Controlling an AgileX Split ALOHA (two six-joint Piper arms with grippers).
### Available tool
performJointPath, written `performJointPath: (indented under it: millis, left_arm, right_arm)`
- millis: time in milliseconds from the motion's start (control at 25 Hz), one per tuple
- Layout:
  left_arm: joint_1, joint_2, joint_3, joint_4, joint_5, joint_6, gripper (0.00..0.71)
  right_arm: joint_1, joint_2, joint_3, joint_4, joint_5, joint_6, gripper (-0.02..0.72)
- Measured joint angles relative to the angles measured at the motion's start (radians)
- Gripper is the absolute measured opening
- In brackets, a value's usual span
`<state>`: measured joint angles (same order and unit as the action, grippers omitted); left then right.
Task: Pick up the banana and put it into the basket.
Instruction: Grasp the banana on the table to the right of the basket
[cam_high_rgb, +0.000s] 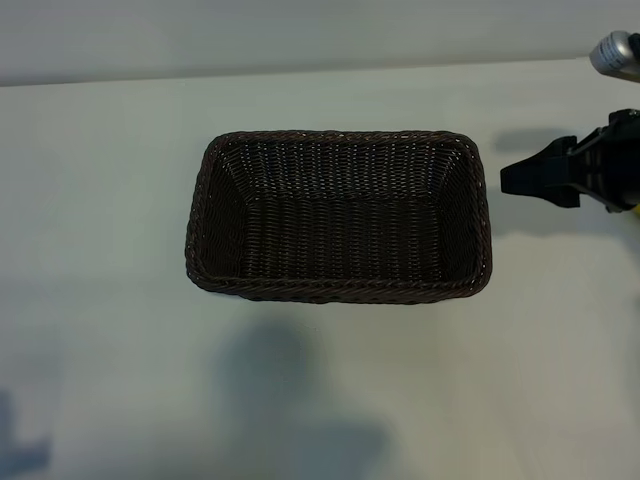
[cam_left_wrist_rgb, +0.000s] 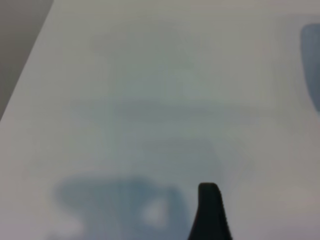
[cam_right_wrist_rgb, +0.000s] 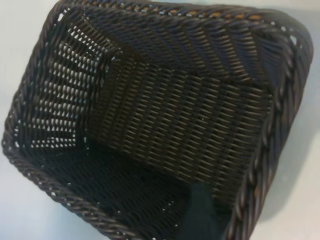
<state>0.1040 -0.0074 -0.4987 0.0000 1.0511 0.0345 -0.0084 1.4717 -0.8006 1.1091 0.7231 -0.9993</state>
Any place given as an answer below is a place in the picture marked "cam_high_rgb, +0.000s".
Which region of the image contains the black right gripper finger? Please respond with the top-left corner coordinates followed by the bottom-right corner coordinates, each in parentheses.
top-left (500, 169), bottom-right (581, 208)
top-left (500, 134), bottom-right (579, 183)

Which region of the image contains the dark brown wicker basket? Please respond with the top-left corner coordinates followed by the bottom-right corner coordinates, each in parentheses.
top-left (183, 128), bottom-right (495, 304)

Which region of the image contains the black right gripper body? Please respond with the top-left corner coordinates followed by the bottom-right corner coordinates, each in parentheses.
top-left (569, 107), bottom-right (640, 213)

